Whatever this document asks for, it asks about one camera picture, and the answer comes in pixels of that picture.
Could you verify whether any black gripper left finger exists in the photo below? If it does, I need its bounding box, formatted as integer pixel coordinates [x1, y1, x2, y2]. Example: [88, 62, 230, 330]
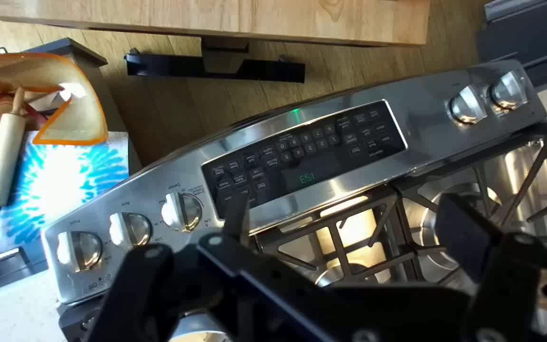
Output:
[86, 195, 327, 342]

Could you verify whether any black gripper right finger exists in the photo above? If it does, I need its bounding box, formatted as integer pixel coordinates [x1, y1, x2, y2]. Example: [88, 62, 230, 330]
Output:
[435, 191, 547, 342]

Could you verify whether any open kitchen drawer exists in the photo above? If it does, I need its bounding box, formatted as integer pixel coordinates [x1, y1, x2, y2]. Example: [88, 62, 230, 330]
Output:
[0, 36, 145, 300]

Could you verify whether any silver stove knob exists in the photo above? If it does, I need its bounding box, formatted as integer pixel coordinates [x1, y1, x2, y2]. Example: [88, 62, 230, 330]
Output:
[107, 210, 154, 248]
[488, 68, 532, 114]
[55, 228, 105, 275]
[160, 190, 205, 233]
[447, 83, 492, 127]

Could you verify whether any blue white patterned cloth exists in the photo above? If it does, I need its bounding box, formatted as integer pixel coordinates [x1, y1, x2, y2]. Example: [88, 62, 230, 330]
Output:
[0, 129, 131, 256]

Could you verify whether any stainless steel gas stove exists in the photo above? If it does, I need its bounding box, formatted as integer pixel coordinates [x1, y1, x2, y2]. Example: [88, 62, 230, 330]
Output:
[40, 58, 547, 342]

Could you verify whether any wooden rolling pin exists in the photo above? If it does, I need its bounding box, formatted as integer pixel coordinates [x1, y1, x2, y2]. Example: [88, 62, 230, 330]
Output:
[0, 85, 32, 243]

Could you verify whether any dark grey cabinet drawer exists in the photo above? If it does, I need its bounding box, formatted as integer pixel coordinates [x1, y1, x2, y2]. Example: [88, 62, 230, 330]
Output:
[473, 0, 547, 91]

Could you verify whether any tan orange-edged pot holder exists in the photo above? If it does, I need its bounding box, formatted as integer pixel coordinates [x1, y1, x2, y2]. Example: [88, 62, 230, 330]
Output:
[0, 51, 110, 148]

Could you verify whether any light wooden table top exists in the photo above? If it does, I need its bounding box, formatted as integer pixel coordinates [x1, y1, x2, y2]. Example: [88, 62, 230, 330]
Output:
[0, 0, 433, 47]

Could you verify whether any black drawer handle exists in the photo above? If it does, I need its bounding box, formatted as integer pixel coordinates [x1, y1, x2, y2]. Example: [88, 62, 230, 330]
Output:
[124, 36, 308, 85]

